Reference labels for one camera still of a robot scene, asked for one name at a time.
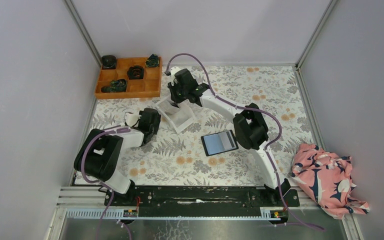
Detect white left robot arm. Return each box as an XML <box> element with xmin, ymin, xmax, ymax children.
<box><xmin>73</xmin><ymin>108</ymin><xmax>161</xmax><ymax>206</ymax></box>

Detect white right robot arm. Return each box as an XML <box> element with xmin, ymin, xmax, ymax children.
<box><xmin>164</xmin><ymin>67</ymin><xmax>287</xmax><ymax>206</ymax></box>

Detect white plastic card box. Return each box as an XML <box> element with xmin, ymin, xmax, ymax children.
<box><xmin>155</xmin><ymin>96</ymin><xmax>196</xmax><ymax>134</ymax></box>

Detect orange compartment tray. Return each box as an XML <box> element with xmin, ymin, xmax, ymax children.
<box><xmin>94</xmin><ymin>54</ymin><xmax>163</xmax><ymax>100</ymax></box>

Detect dark green rolled item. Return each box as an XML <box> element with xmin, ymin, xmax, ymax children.
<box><xmin>101</xmin><ymin>79</ymin><xmax>127</xmax><ymax>93</ymax></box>
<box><xmin>145</xmin><ymin>54</ymin><xmax>160</xmax><ymax>68</ymax></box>

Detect dark green rolled item front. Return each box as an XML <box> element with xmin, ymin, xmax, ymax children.
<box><xmin>101</xmin><ymin>79</ymin><xmax>127</xmax><ymax>93</ymax></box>

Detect black red rolled item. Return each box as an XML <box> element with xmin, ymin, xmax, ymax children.
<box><xmin>126</xmin><ymin>65</ymin><xmax>145</xmax><ymax>80</ymax></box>

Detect dark rolled item outside tray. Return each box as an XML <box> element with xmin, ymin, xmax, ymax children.
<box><xmin>100</xmin><ymin>55</ymin><xmax>117</xmax><ymax>70</ymax></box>

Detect pink patterned cloth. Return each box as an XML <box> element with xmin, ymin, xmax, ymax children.
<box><xmin>290</xmin><ymin>143</ymin><xmax>370</xmax><ymax>220</ymax></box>

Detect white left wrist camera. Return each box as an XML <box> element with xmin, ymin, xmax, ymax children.
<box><xmin>124</xmin><ymin>112</ymin><xmax>142</xmax><ymax>128</ymax></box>

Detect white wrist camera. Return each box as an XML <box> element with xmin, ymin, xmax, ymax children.
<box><xmin>124</xmin><ymin>112</ymin><xmax>142</xmax><ymax>128</ymax></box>
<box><xmin>164</xmin><ymin>66</ymin><xmax>182</xmax><ymax>76</ymax></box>

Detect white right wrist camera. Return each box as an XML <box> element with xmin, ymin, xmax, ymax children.
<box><xmin>164</xmin><ymin>66</ymin><xmax>182</xmax><ymax>76</ymax></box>

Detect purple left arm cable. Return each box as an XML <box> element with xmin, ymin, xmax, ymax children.
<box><xmin>80</xmin><ymin>125</ymin><xmax>133</xmax><ymax>240</ymax></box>

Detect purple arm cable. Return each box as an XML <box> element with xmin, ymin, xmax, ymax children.
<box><xmin>165</xmin><ymin>52</ymin><xmax>325</xmax><ymax>232</ymax></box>
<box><xmin>80</xmin><ymin>125</ymin><xmax>133</xmax><ymax>240</ymax></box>

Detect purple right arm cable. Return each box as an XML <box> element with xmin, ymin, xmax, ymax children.
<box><xmin>165</xmin><ymin>52</ymin><xmax>325</xmax><ymax>232</ymax></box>

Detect black metal base rail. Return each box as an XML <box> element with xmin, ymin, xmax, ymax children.
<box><xmin>104</xmin><ymin>185</ymin><xmax>300</xmax><ymax>213</ymax></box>

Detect slotted white cable duct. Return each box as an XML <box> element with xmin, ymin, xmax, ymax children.
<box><xmin>66</xmin><ymin>207</ymin><xmax>285</xmax><ymax>222</ymax></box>

